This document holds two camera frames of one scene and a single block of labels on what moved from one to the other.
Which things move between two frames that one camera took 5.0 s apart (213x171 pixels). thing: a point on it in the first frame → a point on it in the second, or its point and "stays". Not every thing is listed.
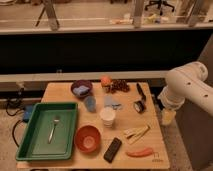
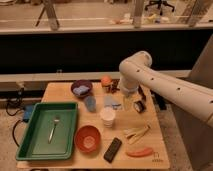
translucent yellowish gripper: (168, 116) → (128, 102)
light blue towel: (110, 104) stays
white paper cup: (107, 114) stays
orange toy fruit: (106, 81) stays
